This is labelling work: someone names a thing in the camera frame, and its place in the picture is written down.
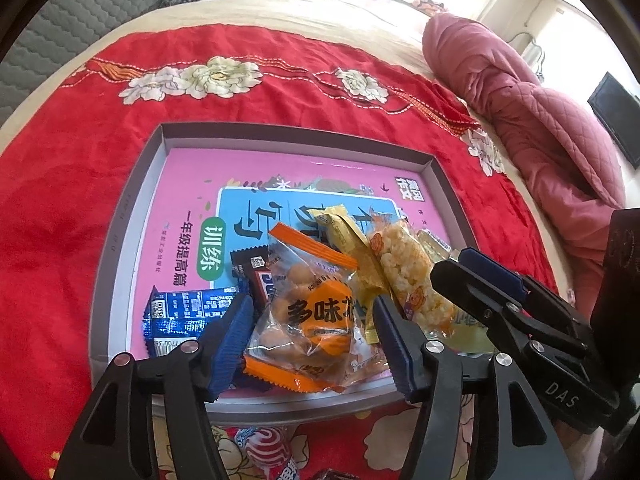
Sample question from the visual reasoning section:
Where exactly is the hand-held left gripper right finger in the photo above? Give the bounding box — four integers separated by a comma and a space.
372, 295, 573, 480

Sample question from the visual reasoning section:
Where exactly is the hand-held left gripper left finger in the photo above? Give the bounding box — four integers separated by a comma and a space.
50, 292, 256, 480

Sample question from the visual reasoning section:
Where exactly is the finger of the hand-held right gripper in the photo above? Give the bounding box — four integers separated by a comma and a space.
457, 247, 592, 358
430, 259, 623, 436

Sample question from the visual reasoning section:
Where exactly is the clear rice cracker packet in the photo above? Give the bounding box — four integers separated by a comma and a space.
367, 212, 458, 336

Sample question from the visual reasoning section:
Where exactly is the dark chocolate bar packet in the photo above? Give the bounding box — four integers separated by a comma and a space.
230, 246, 273, 306

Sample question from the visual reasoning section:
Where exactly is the orange peanut packet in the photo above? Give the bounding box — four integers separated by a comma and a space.
243, 222, 393, 393

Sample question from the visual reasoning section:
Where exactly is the yellow snack packet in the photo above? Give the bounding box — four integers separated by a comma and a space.
306, 203, 388, 346

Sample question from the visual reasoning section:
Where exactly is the grey cardboard tray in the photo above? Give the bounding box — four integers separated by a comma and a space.
90, 121, 481, 423

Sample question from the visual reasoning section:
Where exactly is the blue snack packet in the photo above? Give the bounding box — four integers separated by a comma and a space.
142, 285, 241, 358

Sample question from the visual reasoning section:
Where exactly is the red swirl-print snack packet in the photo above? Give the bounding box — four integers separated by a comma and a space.
235, 425, 301, 480

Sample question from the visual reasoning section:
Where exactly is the dark brown snack packet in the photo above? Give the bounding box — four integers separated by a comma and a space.
312, 467, 361, 480

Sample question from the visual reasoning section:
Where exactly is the pink quilt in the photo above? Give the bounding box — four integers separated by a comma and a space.
422, 12, 628, 306

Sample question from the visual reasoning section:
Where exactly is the pink book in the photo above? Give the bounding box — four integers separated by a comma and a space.
122, 147, 453, 361

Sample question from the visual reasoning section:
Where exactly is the black television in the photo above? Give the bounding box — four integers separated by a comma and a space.
587, 71, 640, 171

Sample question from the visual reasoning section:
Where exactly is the red floral blanket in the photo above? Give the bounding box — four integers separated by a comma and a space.
0, 30, 571, 480

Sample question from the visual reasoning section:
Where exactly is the white metal rack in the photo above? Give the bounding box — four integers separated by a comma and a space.
520, 0, 556, 81

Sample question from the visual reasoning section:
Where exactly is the grey quilted headboard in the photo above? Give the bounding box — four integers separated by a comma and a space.
0, 0, 211, 126

